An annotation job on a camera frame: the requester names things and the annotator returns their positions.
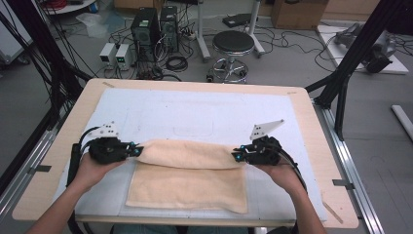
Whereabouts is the black flat case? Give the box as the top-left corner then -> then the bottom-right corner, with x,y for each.
222,13 -> 252,28

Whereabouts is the white round table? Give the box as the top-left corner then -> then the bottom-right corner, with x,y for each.
42,0 -> 97,16

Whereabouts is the person's left hand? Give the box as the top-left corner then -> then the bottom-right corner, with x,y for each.
69,152 -> 126,193

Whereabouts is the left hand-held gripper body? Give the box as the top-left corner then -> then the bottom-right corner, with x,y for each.
87,121 -> 137,165

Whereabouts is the coiled black cable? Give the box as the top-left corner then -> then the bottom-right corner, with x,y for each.
165,56 -> 189,72

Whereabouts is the small black computer tower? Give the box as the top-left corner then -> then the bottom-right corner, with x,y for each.
159,5 -> 179,53

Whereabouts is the thin wooden stick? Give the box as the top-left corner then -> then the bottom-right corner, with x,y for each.
320,199 -> 344,225

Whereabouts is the black metal stand with cables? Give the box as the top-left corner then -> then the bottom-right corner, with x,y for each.
6,0 -> 93,131

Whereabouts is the cardboard box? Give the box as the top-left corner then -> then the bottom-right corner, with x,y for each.
271,0 -> 329,31

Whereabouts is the white tube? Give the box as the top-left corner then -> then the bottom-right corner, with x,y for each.
391,104 -> 413,141

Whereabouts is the aluminium table rail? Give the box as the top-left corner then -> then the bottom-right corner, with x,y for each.
0,130 -> 56,222
313,98 -> 386,234

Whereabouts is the white power supply box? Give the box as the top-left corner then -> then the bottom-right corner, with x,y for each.
115,43 -> 135,70
98,42 -> 118,64

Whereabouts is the white foam mat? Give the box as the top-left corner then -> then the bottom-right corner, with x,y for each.
47,87 -> 328,222

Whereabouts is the black round stool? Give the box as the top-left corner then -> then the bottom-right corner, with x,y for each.
206,29 -> 256,85

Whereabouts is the clear plastic bag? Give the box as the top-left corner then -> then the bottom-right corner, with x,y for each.
76,12 -> 125,38

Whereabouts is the grey metal desk leg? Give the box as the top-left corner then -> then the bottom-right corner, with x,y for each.
195,0 -> 212,62
246,0 -> 266,59

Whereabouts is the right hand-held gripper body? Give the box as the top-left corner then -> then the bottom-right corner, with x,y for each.
240,119 -> 286,167

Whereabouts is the person's right hand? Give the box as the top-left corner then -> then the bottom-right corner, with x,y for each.
256,160 -> 308,196

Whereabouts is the large black computer tower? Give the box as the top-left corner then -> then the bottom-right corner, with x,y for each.
130,7 -> 162,62

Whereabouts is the white floor board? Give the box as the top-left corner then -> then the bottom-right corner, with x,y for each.
317,23 -> 409,75

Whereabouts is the cream towel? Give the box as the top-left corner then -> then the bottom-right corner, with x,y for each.
125,138 -> 249,215

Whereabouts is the black metal frame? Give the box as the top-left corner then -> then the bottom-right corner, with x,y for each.
305,0 -> 410,141

